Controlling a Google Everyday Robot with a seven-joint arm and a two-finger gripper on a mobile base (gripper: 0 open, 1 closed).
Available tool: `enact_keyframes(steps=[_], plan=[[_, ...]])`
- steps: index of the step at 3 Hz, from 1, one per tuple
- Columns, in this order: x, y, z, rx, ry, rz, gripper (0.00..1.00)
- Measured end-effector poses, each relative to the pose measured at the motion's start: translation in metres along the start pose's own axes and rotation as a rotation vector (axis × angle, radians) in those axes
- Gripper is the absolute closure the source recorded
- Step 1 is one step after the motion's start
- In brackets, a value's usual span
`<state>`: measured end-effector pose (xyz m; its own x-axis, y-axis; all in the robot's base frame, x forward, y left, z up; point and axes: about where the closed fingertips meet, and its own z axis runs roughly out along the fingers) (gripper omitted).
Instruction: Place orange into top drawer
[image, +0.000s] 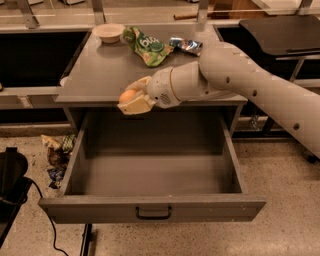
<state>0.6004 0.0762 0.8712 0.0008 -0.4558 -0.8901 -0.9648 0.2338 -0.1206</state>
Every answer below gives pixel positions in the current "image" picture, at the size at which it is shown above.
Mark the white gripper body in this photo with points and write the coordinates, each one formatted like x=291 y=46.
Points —
x=160 y=87

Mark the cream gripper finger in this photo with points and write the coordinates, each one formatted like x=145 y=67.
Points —
x=138 y=105
x=140 y=84

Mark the orange fruit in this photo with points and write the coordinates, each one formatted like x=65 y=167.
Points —
x=127 y=95

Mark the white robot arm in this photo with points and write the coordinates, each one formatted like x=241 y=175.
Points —
x=222 y=69

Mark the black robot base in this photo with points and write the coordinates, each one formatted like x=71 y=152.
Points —
x=14 y=187

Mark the open grey top drawer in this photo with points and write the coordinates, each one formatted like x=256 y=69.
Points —
x=182 y=159

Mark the green chip bag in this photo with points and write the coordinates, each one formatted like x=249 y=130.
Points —
x=150 y=49

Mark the crushed blue silver can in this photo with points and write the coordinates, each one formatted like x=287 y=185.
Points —
x=186 y=45

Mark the white paper bowl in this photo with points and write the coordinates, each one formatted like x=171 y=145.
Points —
x=108 y=33

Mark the brown wooden stick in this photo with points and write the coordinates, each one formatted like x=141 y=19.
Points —
x=184 y=16

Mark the snack wrappers pile on floor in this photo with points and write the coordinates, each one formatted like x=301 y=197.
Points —
x=58 y=156

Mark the black tray table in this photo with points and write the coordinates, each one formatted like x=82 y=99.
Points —
x=285 y=35

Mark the black drawer handle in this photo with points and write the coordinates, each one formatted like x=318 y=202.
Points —
x=153 y=214

